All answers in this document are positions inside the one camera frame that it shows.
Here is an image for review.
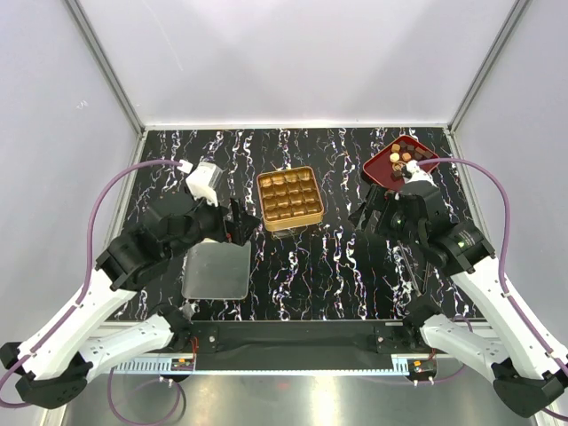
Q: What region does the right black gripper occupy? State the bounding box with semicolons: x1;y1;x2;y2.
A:
348;183;425;247

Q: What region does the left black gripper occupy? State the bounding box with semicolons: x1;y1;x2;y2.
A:
166;187;261;262

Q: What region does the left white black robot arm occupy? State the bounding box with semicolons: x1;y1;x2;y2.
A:
1;193;260;409

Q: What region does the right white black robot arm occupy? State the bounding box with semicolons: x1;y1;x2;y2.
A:
350;181;567;418

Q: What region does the gold chocolate tin box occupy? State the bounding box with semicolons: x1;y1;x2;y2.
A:
256;166;325;233

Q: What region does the red square tray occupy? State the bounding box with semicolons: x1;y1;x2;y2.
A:
361;136;439;191

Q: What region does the silver tin lid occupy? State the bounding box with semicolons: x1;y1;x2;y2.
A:
181;241;251;301

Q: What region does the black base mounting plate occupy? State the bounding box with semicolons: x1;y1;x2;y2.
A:
189;320;431;372

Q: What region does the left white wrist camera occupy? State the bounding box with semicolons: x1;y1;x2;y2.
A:
177;160;223;207

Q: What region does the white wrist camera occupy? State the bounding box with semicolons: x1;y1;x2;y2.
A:
177;160;223;207
394;161;438;201

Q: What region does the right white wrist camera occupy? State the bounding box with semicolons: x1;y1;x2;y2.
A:
394;161;438;201

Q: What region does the white slotted cable duct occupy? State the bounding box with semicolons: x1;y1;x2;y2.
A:
114;356;195;375

